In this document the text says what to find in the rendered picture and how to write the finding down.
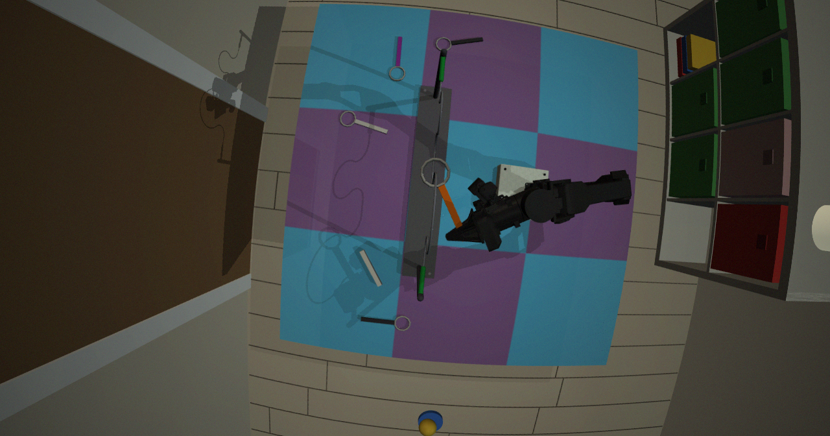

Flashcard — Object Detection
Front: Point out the grey loop with flat handle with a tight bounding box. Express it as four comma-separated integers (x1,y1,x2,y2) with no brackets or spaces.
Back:
340,111,388,134

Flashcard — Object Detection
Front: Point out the grey ring with black handle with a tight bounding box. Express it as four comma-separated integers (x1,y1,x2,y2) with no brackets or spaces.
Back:
361,316,410,331
435,37,483,51

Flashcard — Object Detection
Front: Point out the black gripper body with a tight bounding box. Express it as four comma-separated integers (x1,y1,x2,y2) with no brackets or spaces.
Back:
473,195,524,252

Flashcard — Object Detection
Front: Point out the grey loop with purple handle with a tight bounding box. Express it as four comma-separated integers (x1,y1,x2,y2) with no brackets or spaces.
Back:
389,36,406,81

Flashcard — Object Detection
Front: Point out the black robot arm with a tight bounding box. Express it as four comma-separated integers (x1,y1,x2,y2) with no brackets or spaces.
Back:
468,170,632,224

